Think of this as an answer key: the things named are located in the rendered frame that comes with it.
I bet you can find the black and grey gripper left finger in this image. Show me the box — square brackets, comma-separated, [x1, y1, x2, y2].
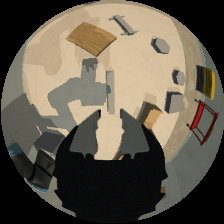
[52, 109, 101, 178]

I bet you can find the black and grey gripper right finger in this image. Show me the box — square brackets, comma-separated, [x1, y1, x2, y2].
[120, 109, 168, 180]

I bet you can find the brown wooden board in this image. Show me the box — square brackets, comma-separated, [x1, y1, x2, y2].
[66, 22, 117, 57]

